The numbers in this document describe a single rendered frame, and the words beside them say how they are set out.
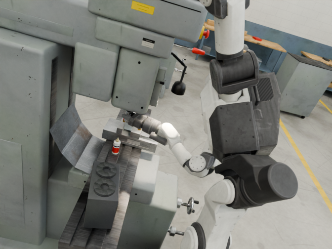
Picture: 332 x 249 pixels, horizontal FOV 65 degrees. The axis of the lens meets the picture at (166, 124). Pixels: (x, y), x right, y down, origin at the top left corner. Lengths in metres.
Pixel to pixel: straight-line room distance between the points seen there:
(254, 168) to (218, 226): 0.35
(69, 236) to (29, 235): 0.84
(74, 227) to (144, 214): 0.58
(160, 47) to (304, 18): 7.45
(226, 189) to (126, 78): 0.66
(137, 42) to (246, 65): 0.48
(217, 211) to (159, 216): 0.69
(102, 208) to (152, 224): 0.69
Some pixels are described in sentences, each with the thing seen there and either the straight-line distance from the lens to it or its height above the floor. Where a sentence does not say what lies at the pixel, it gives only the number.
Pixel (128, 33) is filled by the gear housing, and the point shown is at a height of 1.69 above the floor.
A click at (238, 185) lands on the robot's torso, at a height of 1.42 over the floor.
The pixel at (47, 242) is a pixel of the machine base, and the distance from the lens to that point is 2.11.
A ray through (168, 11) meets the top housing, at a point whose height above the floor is 1.83.
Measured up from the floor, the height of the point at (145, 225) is 0.57.
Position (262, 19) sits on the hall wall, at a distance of 8.10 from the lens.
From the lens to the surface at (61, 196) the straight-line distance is 1.75.
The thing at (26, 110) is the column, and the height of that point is 1.26.
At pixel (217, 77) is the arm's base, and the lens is 0.90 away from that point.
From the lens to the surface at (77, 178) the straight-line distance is 1.58.
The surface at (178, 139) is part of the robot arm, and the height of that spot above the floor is 1.27.
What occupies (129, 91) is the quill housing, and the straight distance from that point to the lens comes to 1.26.
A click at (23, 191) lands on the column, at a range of 1.72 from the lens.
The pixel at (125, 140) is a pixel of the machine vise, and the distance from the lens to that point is 1.64.
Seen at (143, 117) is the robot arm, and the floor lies 1.26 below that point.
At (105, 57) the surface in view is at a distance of 1.21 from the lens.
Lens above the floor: 1.99
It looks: 31 degrees down
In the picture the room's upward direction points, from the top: 18 degrees clockwise
